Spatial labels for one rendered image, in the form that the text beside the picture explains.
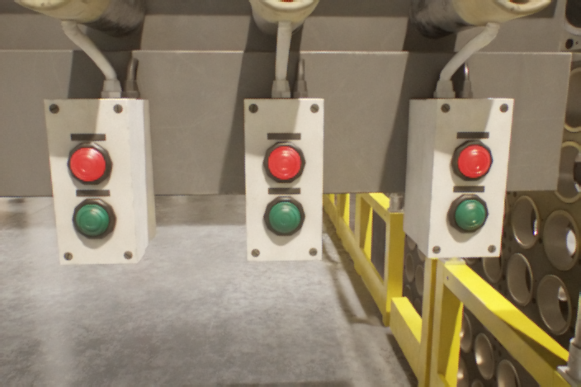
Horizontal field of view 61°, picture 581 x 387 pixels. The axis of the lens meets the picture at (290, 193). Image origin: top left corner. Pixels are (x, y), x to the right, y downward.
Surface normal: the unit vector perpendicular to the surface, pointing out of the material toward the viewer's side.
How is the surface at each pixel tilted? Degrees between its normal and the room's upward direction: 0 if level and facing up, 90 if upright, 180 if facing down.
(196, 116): 90
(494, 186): 90
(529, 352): 90
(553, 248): 53
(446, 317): 90
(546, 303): 67
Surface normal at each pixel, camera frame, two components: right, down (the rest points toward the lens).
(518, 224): 0.05, -0.19
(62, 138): 0.05, 0.20
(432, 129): -1.00, 0.01
